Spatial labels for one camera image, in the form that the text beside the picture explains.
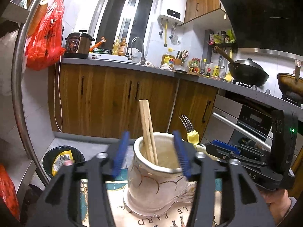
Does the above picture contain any gold metal fork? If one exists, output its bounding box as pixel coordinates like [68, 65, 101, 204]
[179, 114, 194, 133]

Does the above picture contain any kitchen faucet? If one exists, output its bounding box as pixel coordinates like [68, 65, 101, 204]
[128, 36, 146, 66]

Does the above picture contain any person's right hand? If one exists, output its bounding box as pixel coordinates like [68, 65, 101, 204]
[259, 189, 292, 225]

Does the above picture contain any built-in oven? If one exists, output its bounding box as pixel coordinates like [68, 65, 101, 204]
[201, 95, 273, 151]

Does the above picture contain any black trash bin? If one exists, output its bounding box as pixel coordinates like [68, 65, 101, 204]
[42, 145, 85, 178]

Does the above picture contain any red plastic bag lower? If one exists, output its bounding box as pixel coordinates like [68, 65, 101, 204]
[0, 165, 20, 221]

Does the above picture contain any white floral ceramic utensil holder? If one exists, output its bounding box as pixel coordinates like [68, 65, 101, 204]
[127, 132, 189, 202]

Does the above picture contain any knife block with scissors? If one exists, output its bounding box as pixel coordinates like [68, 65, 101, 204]
[174, 49, 189, 65]

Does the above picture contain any large yellow oil jug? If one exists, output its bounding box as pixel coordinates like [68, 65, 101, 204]
[161, 48, 175, 66]

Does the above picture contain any black range hood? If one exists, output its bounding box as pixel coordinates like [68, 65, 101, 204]
[220, 0, 302, 58]

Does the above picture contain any amber oil bottle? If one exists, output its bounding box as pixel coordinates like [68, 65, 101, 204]
[118, 37, 127, 56]

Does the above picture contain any yellow oil bottle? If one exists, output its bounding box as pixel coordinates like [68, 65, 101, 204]
[112, 36, 120, 55]

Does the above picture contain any white water heater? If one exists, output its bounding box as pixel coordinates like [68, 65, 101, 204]
[158, 0, 187, 25]

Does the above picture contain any electric pressure cooker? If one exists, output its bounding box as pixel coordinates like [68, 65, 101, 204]
[64, 30, 95, 58]

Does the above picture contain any red plastic bag hanging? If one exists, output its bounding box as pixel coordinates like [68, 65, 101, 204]
[26, 0, 65, 71]

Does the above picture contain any black wok with handle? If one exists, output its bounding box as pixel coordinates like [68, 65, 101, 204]
[214, 46, 269, 87]

